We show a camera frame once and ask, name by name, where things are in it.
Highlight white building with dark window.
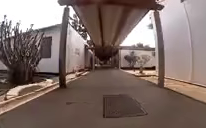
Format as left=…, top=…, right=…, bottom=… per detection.
left=0, top=23, right=95, bottom=75

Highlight grey concrete path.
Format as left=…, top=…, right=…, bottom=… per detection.
left=0, top=67, right=206, bottom=128

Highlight corrugated walkway roof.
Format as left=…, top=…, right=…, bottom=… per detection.
left=57, top=0, right=165, bottom=63

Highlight tree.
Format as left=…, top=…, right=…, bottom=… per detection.
left=69, top=13, right=95, bottom=51

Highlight metal drain grate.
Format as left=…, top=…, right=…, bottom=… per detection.
left=102, top=94, right=149, bottom=119

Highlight tall cactus bush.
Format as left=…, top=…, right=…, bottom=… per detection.
left=0, top=14, right=45, bottom=86

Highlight pale concrete kerb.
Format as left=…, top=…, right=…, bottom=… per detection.
left=0, top=69, right=91, bottom=118

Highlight pale flat stone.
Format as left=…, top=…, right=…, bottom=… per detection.
left=4, top=78, right=55, bottom=101

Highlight plain white building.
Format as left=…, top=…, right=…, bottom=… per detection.
left=150, top=0, right=206, bottom=89

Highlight pale paved strip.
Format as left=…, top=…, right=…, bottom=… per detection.
left=122, top=68, right=206, bottom=108

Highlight wooden roof post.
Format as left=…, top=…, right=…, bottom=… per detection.
left=153, top=9, right=166, bottom=89
left=58, top=5, right=71, bottom=89

